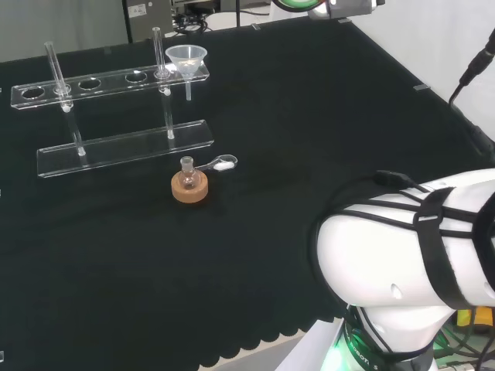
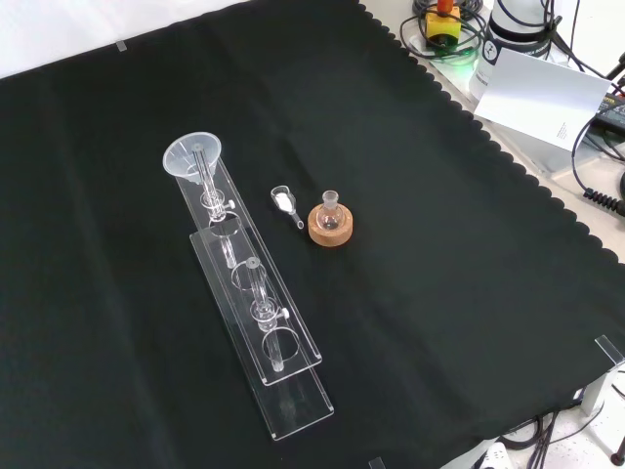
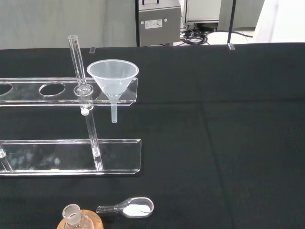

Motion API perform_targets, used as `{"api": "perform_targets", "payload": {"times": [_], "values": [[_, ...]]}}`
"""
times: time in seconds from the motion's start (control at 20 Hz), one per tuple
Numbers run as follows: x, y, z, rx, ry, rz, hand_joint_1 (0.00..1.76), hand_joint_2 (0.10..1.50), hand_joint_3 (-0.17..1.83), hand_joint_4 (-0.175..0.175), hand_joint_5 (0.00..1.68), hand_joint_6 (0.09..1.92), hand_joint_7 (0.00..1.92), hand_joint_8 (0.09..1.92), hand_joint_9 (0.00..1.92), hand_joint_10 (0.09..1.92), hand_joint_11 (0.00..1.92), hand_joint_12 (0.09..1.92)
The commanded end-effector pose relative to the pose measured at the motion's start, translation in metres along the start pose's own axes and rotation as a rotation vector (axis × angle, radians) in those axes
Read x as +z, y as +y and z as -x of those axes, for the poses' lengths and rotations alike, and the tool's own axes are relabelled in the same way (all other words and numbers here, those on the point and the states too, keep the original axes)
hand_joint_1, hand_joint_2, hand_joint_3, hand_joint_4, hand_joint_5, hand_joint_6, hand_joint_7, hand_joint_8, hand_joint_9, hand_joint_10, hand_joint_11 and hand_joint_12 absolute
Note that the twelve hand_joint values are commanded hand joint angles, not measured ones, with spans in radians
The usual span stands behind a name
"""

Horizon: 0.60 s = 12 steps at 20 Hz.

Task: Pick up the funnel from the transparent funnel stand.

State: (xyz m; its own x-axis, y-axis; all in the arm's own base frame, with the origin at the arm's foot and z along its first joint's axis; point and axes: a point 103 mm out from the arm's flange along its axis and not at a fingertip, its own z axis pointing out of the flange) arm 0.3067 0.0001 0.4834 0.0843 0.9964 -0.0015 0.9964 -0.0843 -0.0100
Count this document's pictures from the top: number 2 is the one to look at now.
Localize yellow stop button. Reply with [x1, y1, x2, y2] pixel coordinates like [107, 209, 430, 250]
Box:
[423, 0, 463, 48]

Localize black looped cable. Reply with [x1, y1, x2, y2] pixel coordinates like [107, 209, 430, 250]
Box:
[569, 114, 625, 196]

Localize cork ring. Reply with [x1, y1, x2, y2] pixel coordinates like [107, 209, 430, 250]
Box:
[307, 201, 354, 249]

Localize small round-bottom glass flask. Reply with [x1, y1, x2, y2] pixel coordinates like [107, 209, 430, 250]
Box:
[314, 190, 342, 232]

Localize black cable around stop button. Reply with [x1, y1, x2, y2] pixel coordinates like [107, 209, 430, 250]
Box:
[399, 0, 489, 61]

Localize clear acrylic funnel stand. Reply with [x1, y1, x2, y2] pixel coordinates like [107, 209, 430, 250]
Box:
[173, 144, 336, 443]

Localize white table bracket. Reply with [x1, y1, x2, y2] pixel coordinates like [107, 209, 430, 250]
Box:
[580, 365, 625, 416]

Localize clear acrylic cloth clamp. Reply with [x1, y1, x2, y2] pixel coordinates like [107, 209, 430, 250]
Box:
[594, 334, 625, 366]

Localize black bench cloth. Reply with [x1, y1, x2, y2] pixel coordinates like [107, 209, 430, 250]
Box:
[0, 0, 625, 469]

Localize glass weighing funnel with powder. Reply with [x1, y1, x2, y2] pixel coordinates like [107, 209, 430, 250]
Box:
[270, 185, 306, 231]

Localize pale board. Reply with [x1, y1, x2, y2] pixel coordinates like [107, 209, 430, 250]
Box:
[473, 48, 611, 152]

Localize white power strip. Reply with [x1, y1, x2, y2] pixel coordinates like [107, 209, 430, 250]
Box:
[480, 442, 512, 469]

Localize black power adapter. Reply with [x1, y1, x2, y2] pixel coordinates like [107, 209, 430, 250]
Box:
[593, 92, 625, 134]

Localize black floor cable bundle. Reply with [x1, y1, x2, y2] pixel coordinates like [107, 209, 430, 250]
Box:
[502, 407, 625, 469]

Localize black coiled cable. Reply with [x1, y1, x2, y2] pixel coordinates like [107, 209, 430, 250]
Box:
[583, 188, 625, 215]

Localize translucent plastic funnel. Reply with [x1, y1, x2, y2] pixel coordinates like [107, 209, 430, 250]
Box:
[161, 130, 225, 190]

